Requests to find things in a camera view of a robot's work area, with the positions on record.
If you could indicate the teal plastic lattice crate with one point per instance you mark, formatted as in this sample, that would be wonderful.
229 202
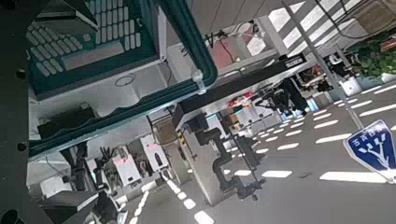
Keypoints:
93 62

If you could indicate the white kiosk machine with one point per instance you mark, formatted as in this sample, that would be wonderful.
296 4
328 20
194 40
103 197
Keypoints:
126 171
154 154

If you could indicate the black jointed robot arm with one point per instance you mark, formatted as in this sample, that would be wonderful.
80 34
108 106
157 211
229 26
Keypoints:
224 161

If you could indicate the green plant hedge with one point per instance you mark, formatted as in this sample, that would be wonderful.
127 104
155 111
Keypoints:
378 54

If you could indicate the red object on workbench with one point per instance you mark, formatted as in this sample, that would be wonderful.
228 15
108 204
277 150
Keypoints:
241 100

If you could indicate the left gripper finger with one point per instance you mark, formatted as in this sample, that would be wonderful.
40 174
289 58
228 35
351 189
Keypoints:
68 205
74 12

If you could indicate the black robot arm on workbench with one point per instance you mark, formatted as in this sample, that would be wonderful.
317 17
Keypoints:
286 93

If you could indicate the white workbench with black edge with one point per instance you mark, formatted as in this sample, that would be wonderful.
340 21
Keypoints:
236 85

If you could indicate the blue road sign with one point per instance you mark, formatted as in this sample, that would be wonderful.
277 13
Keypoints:
373 149

